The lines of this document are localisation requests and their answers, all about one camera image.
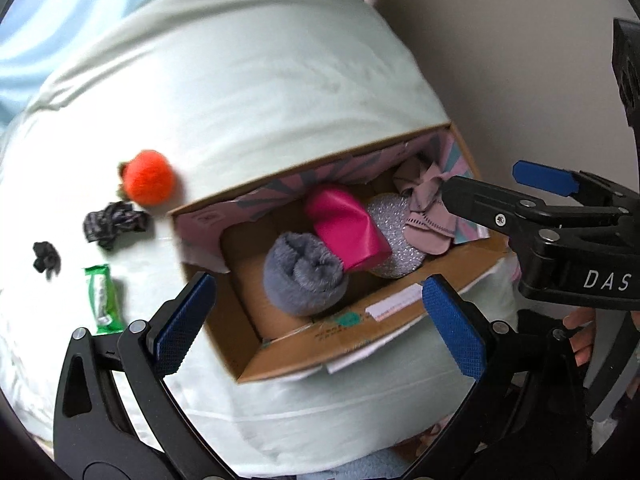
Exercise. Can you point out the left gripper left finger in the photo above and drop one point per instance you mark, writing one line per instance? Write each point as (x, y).
(114, 416)

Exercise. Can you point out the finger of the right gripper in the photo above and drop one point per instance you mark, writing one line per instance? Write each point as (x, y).
(516, 214)
(585, 188)

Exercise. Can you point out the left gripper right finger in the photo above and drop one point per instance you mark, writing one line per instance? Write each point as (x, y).
(524, 417)

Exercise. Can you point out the dusty pink cloth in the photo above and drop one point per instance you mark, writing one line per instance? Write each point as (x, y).
(429, 226)

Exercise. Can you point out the green tissue packet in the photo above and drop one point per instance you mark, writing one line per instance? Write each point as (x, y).
(103, 300)

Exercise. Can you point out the round glitter coin pouch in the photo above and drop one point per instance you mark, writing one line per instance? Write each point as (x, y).
(389, 212)

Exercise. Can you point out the magenta pink pouch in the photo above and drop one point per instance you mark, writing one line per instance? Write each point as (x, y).
(345, 227)

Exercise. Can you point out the black hair scrunchie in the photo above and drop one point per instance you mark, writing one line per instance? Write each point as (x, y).
(47, 260)

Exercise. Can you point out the dark striped scrunchie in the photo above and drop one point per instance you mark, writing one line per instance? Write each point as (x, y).
(105, 226)

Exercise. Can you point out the grey fuzzy sock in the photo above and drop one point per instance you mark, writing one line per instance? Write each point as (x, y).
(301, 277)

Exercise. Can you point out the orange fluffy pompom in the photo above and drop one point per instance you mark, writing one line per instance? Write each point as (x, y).
(147, 179)

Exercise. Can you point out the right hand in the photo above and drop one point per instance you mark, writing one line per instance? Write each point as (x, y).
(582, 321)

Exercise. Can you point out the cardboard box pink pattern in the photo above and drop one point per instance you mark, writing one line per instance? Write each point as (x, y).
(229, 234)

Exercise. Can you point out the mint green bed sheet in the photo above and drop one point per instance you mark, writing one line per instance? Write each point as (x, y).
(229, 91)

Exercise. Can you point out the light blue hanging cloth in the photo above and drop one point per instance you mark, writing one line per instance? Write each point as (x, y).
(35, 36)

